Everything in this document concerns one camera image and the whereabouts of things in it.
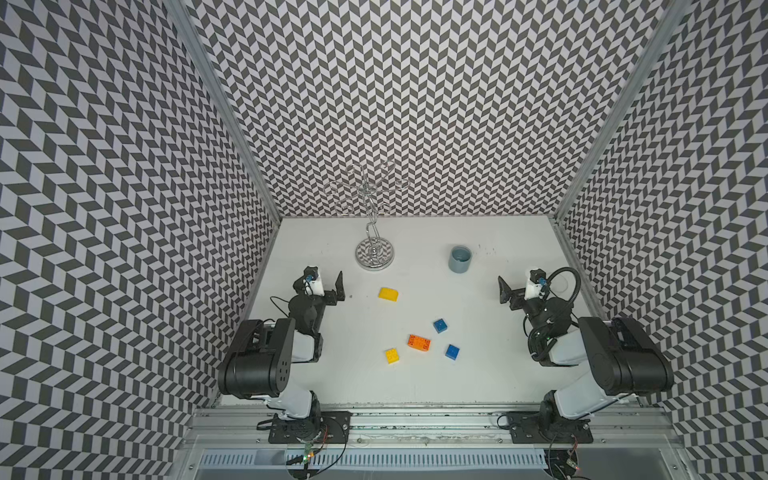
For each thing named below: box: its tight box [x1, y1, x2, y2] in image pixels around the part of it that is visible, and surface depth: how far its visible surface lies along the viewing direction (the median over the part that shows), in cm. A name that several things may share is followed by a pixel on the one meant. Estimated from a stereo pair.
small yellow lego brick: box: [385, 348, 401, 364], surface depth 86 cm
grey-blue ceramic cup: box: [448, 245, 473, 274], surface depth 104 cm
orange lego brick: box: [407, 334, 431, 352], surface depth 87 cm
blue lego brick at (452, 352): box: [445, 344, 460, 360], surface depth 86 cm
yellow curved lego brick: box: [378, 287, 399, 302], surface depth 99 cm
